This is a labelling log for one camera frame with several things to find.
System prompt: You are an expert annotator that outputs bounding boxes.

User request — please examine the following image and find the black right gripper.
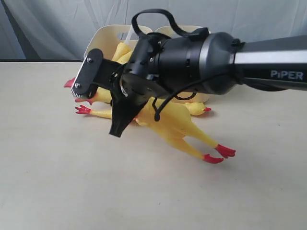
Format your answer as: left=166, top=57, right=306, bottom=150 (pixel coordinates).
left=95, top=33, right=168, bottom=138

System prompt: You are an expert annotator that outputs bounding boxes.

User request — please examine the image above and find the headless rubber chicken body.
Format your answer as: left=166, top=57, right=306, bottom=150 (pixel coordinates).
left=111, top=42, right=133, bottom=64

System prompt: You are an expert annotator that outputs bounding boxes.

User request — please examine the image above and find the rubber chicken head with tube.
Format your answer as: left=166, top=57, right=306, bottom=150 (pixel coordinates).
left=117, top=25, right=134, bottom=50

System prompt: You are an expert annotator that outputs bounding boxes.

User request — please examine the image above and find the whole rubber chicken front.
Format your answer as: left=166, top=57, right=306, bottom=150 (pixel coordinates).
left=75, top=87, right=236, bottom=164

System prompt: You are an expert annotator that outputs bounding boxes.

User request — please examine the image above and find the whole rubber chicken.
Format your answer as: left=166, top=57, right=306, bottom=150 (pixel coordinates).
left=75, top=87, right=236, bottom=164
left=75, top=102, right=212, bottom=119

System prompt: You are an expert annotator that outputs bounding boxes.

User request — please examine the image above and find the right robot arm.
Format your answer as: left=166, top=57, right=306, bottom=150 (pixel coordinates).
left=101, top=32, right=307, bottom=137

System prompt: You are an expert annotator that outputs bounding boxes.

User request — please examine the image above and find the whole rubber chicken rear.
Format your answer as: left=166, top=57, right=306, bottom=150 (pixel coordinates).
left=75, top=102, right=212, bottom=119

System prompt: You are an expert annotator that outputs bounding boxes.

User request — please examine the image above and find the cream bin marked X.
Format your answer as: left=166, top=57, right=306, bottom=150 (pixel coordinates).
left=83, top=24, right=139, bottom=71

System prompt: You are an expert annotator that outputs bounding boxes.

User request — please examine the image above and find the cream bin marked O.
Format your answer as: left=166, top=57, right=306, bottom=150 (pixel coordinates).
left=156, top=25, right=210, bottom=104

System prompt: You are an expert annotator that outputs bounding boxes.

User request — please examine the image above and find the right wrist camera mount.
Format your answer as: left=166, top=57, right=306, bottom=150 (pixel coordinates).
left=71, top=48, right=104, bottom=100

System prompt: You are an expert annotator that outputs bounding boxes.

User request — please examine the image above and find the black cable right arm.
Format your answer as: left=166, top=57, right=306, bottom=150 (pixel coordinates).
left=131, top=9, right=243, bottom=122

